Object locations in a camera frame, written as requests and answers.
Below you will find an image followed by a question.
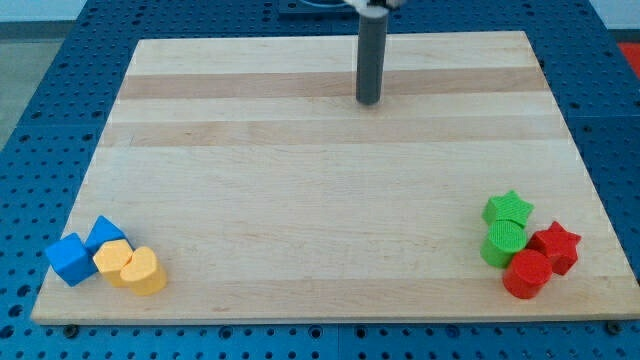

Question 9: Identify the blue block behind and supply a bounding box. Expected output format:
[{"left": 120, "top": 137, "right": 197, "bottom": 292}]
[{"left": 85, "top": 215, "right": 127, "bottom": 255}]

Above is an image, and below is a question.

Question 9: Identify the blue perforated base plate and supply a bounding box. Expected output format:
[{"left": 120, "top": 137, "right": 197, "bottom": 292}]
[{"left": 1, "top": 1, "right": 639, "bottom": 359}]

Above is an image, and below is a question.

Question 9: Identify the yellow heart block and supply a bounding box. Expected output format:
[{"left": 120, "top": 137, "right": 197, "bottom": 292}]
[{"left": 120, "top": 246, "right": 167, "bottom": 296}]

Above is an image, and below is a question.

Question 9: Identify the red star block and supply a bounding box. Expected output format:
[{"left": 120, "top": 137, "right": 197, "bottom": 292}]
[{"left": 526, "top": 221, "right": 582, "bottom": 276}]

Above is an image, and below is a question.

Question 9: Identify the blue cube block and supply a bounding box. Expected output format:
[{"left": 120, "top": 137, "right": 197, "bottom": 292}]
[{"left": 45, "top": 233, "right": 98, "bottom": 287}]

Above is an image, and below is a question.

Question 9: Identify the wooden board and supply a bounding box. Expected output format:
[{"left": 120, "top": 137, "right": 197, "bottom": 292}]
[{"left": 31, "top": 31, "right": 639, "bottom": 325}]

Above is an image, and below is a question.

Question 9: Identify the green star block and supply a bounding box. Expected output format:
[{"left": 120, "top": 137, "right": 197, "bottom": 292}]
[{"left": 482, "top": 190, "right": 534, "bottom": 228}]

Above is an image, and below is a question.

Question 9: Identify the yellow hexagon block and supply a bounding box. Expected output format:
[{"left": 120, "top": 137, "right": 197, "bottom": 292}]
[{"left": 93, "top": 239, "right": 133, "bottom": 287}]

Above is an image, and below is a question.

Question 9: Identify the green cylinder block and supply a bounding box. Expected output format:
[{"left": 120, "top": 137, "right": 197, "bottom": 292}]
[{"left": 480, "top": 220, "right": 527, "bottom": 268}]

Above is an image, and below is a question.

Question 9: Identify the red cylinder block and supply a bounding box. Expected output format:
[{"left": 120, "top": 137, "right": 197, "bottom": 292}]
[{"left": 502, "top": 249, "right": 553, "bottom": 299}]

